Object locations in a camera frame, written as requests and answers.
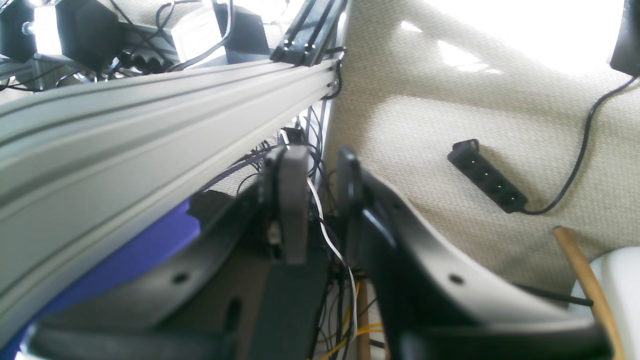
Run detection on black power strip cable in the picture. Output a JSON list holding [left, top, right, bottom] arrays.
[[520, 75, 640, 216]]

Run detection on black slotted bracket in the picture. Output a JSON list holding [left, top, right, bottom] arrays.
[[270, 0, 348, 68]]

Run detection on yellow cables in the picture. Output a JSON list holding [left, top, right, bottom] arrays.
[[320, 280, 386, 360]]

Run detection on black power strip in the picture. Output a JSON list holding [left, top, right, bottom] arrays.
[[447, 139, 528, 214]]

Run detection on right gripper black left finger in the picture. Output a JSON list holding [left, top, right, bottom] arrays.
[[260, 145, 309, 265]]

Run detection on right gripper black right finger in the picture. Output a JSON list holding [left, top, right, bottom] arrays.
[[337, 146, 599, 331]]

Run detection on aluminium frame rail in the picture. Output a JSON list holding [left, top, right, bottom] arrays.
[[0, 59, 336, 346]]

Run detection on white cable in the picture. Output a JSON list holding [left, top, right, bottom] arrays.
[[280, 130, 358, 341]]

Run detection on wooden stick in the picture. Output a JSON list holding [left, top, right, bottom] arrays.
[[553, 226, 626, 360]]

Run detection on white round container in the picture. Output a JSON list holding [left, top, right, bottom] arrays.
[[590, 246, 640, 360]]

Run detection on blue panel under rail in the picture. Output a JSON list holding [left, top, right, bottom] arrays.
[[0, 198, 201, 360]]

